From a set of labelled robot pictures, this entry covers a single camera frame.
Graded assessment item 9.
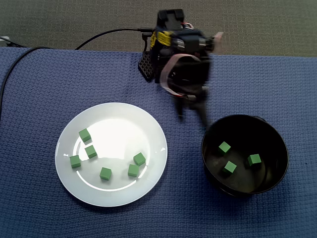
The gripper servo wire loop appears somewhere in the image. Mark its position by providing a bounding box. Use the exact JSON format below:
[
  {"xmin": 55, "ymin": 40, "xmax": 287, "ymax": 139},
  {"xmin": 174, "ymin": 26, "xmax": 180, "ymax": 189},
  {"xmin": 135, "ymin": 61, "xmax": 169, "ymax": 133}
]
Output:
[{"xmin": 159, "ymin": 55, "xmax": 199, "ymax": 97}]

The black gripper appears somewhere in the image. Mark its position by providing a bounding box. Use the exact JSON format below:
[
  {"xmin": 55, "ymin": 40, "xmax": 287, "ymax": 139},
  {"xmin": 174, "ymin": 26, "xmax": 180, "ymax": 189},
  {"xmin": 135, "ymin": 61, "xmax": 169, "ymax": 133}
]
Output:
[{"xmin": 169, "ymin": 59, "xmax": 211, "ymax": 129}]

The black metal pot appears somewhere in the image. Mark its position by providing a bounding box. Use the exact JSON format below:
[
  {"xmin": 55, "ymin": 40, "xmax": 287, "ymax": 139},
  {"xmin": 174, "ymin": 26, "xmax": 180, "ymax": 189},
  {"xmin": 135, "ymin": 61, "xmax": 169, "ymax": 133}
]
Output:
[{"xmin": 201, "ymin": 114, "xmax": 290, "ymax": 198}]

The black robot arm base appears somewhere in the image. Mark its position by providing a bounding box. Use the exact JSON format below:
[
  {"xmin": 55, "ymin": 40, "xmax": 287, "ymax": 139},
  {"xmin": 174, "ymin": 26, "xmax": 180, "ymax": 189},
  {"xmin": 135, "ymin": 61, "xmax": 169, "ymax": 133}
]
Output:
[{"xmin": 138, "ymin": 31, "xmax": 159, "ymax": 83}]

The blue waffle weave cloth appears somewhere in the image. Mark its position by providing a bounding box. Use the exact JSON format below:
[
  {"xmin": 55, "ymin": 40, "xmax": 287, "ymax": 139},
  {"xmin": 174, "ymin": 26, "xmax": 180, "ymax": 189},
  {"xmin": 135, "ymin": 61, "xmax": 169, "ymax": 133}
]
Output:
[{"xmin": 0, "ymin": 47, "xmax": 317, "ymax": 238}]

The thin black cable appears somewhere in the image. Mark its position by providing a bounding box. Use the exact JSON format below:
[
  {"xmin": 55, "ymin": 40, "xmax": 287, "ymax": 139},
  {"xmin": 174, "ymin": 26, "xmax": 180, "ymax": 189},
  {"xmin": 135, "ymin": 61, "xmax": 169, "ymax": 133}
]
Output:
[{"xmin": 7, "ymin": 39, "xmax": 25, "ymax": 48}]

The small green cube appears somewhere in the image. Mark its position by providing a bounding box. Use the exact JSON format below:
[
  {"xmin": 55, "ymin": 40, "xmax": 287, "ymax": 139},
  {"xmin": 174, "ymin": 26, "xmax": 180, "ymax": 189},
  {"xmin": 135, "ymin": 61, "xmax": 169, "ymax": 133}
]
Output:
[
  {"xmin": 99, "ymin": 167, "xmax": 112, "ymax": 181},
  {"xmin": 133, "ymin": 152, "xmax": 147, "ymax": 167},
  {"xmin": 218, "ymin": 141, "xmax": 231, "ymax": 155},
  {"xmin": 127, "ymin": 164, "xmax": 140, "ymax": 178},
  {"xmin": 78, "ymin": 128, "xmax": 92, "ymax": 143},
  {"xmin": 69, "ymin": 155, "xmax": 82, "ymax": 170},
  {"xmin": 222, "ymin": 160, "xmax": 237, "ymax": 174},
  {"xmin": 247, "ymin": 153, "xmax": 262, "ymax": 167},
  {"xmin": 84, "ymin": 145, "xmax": 98, "ymax": 159}
]

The short black cable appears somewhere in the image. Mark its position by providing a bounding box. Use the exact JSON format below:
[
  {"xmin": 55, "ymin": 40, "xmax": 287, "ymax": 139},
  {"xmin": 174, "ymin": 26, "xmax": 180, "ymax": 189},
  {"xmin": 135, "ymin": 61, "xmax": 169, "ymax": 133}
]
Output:
[{"xmin": 141, "ymin": 33, "xmax": 152, "ymax": 52}]

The white round plate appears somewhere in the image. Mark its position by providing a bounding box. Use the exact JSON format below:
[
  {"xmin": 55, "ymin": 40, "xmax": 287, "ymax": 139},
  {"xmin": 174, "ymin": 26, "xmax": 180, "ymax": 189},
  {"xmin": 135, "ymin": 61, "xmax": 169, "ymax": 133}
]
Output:
[{"xmin": 54, "ymin": 102, "xmax": 168, "ymax": 208}]

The long black cable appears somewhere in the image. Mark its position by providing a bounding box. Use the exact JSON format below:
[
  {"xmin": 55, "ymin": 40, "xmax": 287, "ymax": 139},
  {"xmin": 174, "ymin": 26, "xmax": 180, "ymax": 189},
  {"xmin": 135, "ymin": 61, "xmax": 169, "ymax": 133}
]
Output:
[{"xmin": 0, "ymin": 27, "xmax": 153, "ymax": 119}]

